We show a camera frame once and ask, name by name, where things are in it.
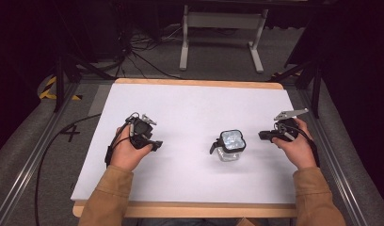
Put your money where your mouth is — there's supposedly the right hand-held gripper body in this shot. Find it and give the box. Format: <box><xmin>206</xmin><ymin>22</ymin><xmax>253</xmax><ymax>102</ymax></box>
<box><xmin>272</xmin><ymin>107</ymin><xmax>310</xmax><ymax>143</ymax></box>

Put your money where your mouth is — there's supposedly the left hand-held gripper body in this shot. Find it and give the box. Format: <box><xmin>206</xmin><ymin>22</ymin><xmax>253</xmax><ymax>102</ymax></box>
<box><xmin>124</xmin><ymin>111</ymin><xmax>158</xmax><ymax>151</ymax></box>

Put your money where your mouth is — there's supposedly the glass jar with black lid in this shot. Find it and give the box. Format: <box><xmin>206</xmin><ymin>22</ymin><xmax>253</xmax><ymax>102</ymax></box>
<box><xmin>209</xmin><ymin>128</ymin><xmax>248</xmax><ymax>163</ymax></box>

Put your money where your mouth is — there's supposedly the person's right hand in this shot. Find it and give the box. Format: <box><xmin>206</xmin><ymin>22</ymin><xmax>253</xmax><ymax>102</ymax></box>
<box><xmin>271</xmin><ymin>117</ymin><xmax>318</xmax><ymax>170</ymax></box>

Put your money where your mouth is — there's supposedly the person's left hand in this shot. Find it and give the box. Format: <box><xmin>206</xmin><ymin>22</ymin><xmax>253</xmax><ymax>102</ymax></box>
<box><xmin>109</xmin><ymin>124</ymin><xmax>153</xmax><ymax>172</ymax></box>

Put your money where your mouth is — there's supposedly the black metal stand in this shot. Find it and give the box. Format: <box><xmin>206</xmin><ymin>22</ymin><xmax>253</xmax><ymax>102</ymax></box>
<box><xmin>52</xmin><ymin>51</ymin><xmax>117</xmax><ymax>114</ymax></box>
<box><xmin>267</xmin><ymin>58</ymin><xmax>324</xmax><ymax>120</ymax></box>

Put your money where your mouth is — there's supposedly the white table cover sheet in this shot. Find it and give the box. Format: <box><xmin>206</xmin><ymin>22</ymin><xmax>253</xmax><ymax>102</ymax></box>
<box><xmin>70</xmin><ymin>82</ymin><xmax>298</xmax><ymax>205</ymax></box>

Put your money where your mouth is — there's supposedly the brown cardboard piece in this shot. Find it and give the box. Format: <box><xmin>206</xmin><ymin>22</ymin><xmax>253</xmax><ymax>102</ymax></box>
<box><xmin>236</xmin><ymin>217</ymin><xmax>258</xmax><ymax>226</ymax></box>

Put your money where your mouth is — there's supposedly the yellow black striped tape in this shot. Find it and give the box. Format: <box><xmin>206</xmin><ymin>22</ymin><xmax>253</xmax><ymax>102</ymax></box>
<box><xmin>39</xmin><ymin>75</ymin><xmax>84</xmax><ymax>102</ymax></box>

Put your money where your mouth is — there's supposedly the white metal stand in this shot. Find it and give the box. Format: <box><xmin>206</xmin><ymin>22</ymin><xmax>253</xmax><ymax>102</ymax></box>
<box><xmin>179</xmin><ymin>4</ymin><xmax>270</xmax><ymax>75</ymax></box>

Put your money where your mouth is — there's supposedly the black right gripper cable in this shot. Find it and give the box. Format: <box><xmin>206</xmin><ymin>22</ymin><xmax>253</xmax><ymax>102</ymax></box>
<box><xmin>275</xmin><ymin>121</ymin><xmax>322</xmax><ymax>169</ymax></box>

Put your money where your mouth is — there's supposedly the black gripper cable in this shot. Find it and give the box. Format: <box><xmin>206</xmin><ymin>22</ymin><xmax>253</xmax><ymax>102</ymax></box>
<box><xmin>275</xmin><ymin>121</ymin><xmax>322</xmax><ymax>169</ymax></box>
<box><xmin>34</xmin><ymin>113</ymin><xmax>132</xmax><ymax>226</ymax></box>

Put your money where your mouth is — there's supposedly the aluminium rail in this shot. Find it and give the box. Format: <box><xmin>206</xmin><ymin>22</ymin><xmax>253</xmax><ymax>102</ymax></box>
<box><xmin>296</xmin><ymin>88</ymin><xmax>371</xmax><ymax>226</ymax></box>
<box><xmin>0</xmin><ymin>80</ymin><xmax>81</xmax><ymax>226</ymax></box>

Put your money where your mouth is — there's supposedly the bundle of black floor cables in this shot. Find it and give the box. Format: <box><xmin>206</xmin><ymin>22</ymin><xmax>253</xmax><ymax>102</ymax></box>
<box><xmin>114</xmin><ymin>22</ymin><xmax>185</xmax><ymax>81</ymax></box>

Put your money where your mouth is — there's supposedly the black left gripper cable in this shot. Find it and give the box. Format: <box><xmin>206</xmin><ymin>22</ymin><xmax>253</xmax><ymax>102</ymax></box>
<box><xmin>34</xmin><ymin>113</ymin><xmax>132</xmax><ymax>226</ymax></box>

